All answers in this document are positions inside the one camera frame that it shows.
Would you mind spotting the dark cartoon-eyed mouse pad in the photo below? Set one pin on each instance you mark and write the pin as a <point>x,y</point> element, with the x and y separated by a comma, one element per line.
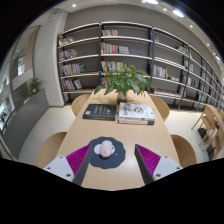
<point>118,153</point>

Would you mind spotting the light wooden slatted chairs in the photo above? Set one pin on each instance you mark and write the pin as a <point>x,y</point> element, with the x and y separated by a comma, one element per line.
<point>210,126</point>

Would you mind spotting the green potted plant, white pot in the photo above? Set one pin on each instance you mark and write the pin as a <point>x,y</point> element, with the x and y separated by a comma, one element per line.
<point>125,80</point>

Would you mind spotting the white illustrated book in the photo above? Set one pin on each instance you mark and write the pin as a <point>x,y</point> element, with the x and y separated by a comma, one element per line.
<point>136,111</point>

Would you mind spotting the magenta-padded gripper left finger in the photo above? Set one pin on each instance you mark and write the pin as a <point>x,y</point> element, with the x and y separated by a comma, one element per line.
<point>60,166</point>

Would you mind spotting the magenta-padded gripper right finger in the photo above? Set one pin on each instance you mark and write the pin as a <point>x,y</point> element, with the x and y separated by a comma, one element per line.
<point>166,166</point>

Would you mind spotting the pink computer mouse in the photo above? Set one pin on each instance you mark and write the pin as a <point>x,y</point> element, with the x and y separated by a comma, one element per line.
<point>106,149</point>

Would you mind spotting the recessed ceiling lights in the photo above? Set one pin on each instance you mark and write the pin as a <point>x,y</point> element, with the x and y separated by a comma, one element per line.
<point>178,13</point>

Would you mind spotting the black hardcover book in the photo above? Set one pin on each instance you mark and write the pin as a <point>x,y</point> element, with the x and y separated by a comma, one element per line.
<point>99,111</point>

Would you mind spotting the white red-lettered book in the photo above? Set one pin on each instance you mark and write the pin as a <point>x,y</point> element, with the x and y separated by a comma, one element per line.
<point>135,122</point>

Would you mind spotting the grey bookshelf unit with books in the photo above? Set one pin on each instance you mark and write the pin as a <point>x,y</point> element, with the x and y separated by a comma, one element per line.
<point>133,46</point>

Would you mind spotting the small distant potted plant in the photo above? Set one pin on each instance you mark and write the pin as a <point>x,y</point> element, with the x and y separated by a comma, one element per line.
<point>34,85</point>

